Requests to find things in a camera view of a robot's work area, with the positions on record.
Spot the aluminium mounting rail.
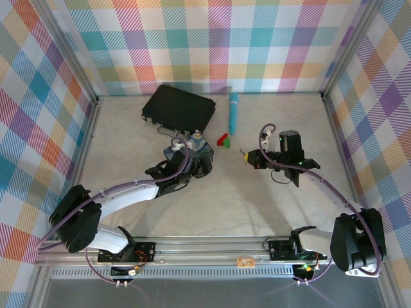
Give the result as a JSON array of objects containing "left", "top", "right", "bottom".
[{"left": 35, "top": 236, "right": 386, "bottom": 268}]

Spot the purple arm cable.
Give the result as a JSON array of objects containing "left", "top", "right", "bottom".
[
  {"left": 259, "top": 123, "right": 386, "bottom": 277},
  {"left": 35, "top": 137, "right": 190, "bottom": 250}
]

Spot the starry night print box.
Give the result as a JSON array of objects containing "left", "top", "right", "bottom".
[{"left": 163, "top": 133, "right": 214, "bottom": 176}]

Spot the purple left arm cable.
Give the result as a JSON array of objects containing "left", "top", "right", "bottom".
[{"left": 35, "top": 137, "right": 190, "bottom": 250}]

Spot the grey slotted cable duct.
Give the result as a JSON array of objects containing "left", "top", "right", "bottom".
[{"left": 51, "top": 267, "right": 380, "bottom": 280}]

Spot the thin black cable loop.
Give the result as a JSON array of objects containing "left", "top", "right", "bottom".
[{"left": 270, "top": 168, "right": 290, "bottom": 185}]

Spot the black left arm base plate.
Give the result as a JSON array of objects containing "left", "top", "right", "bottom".
[{"left": 98, "top": 241, "right": 157, "bottom": 264}]

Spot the turquoise marker pen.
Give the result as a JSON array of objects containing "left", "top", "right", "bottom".
[{"left": 227, "top": 92, "right": 240, "bottom": 135}]

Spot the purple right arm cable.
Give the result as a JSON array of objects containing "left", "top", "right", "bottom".
[{"left": 259, "top": 123, "right": 386, "bottom": 277}]

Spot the black briefcase with metal latches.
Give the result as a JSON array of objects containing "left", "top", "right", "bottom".
[{"left": 141, "top": 83, "right": 216, "bottom": 138}]

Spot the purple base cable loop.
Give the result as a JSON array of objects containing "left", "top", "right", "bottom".
[
  {"left": 294, "top": 255, "right": 335, "bottom": 286},
  {"left": 85, "top": 246, "right": 131, "bottom": 286}
]

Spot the aluminium side rail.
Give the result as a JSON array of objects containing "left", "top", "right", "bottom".
[
  {"left": 55, "top": 96, "right": 104, "bottom": 241},
  {"left": 320, "top": 92, "right": 367, "bottom": 206}
]

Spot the aluminium frame post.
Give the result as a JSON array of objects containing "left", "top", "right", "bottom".
[
  {"left": 34, "top": 0, "right": 101, "bottom": 104},
  {"left": 320, "top": 0, "right": 386, "bottom": 101}
]

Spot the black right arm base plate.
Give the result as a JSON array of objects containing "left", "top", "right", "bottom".
[{"left": 268, "top": 237, "right": 329, "bottom": 261}]

